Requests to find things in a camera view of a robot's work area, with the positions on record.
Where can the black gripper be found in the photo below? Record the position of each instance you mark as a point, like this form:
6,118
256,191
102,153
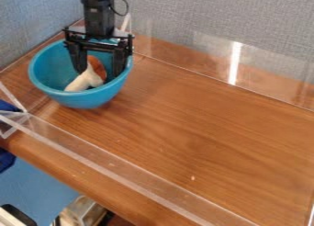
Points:
99,13

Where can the black white object below table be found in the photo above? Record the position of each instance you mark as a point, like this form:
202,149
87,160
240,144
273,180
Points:
12,217

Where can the clear acrylic barrier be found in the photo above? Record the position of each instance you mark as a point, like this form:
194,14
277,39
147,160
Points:
205,144

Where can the blue cloth object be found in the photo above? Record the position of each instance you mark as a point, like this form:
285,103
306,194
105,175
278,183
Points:
7,157

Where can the grey metal object below table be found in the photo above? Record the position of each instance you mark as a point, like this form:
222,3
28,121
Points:
83,212

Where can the blue plastic bowl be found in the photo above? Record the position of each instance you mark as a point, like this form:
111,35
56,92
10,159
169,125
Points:
51,73

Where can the white brown toy mushroom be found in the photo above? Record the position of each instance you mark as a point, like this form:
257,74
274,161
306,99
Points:
91,78

